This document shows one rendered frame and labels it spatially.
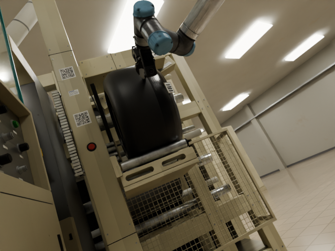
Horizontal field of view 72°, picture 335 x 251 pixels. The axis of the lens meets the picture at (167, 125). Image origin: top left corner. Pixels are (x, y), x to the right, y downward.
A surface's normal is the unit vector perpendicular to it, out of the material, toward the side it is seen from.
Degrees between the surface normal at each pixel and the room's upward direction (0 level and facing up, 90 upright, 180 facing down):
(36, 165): 90
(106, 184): 90
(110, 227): 90
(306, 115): 90
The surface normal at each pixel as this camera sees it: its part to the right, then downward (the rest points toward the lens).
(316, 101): -0.79, 0.14
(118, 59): 0.14, -0.39
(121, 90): -0.15, -0.39
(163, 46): 0.47, 0.79
